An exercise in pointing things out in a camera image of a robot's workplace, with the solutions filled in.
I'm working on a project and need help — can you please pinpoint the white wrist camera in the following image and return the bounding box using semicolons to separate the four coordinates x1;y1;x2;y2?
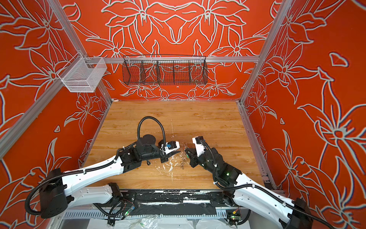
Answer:
192;136;205;157
163;141;180;156

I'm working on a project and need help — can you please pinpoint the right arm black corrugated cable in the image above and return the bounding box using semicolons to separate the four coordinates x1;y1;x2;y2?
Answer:
200;139;335;229

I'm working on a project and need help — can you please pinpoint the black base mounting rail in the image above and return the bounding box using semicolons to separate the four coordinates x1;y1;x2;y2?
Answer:
96;188;249;218

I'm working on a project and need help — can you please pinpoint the white wire wall basket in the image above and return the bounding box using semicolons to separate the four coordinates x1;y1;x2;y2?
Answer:
56;52;107;93

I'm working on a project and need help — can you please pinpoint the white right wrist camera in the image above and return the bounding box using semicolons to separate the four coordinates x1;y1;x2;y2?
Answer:
192;136;205;157

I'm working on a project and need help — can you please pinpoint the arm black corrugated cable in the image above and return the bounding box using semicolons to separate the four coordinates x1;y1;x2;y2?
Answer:
24;115;167;216
200;139;335;229

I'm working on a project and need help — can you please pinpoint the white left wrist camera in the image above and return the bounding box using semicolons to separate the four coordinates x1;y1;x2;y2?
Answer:
163;141;180;156

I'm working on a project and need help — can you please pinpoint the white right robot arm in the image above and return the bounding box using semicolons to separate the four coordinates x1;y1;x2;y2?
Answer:
185;148;314;229

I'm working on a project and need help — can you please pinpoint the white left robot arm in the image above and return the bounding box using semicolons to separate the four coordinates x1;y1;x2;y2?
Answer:
39;135;180;219

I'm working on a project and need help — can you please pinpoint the black wire wall basket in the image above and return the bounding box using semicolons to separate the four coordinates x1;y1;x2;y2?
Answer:
122;55;208;86

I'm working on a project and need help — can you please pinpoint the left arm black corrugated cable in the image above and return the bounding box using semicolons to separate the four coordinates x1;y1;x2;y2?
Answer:
24;115;167;216

